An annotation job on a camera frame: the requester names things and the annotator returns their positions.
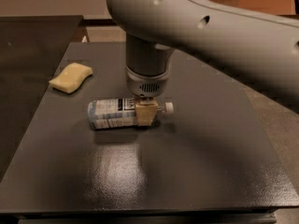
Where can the blue plastic water bottle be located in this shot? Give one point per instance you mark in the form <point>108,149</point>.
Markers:
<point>118,113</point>

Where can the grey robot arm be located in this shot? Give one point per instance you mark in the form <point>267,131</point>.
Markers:
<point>258,50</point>

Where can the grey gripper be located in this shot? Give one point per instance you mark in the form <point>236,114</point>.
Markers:
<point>148,85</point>

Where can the yellow sponge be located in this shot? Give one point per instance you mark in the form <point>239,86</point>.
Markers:
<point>71,78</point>

